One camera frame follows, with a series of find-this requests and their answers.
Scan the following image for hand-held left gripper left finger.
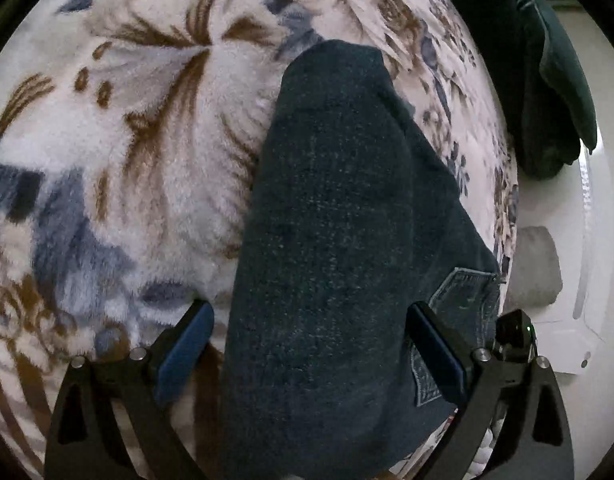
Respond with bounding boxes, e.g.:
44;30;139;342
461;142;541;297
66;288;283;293
44;299;215;480

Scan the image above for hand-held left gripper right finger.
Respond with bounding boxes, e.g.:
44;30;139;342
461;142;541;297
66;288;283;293
406;301;575;480

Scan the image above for dark blue jeans pants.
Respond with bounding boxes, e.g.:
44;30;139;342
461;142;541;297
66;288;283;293
219;40;503;480

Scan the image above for grey cloth piece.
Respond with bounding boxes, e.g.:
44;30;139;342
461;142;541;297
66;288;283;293
504;226;563;311

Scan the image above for red checked bedsheet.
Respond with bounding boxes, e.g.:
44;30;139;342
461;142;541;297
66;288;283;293
389;405;503;480

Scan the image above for floral fleece blanket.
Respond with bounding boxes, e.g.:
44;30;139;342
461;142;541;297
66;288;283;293
0;0;519;480

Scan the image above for dark green plush blanket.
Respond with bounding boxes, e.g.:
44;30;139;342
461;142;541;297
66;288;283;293
427;0;598;181

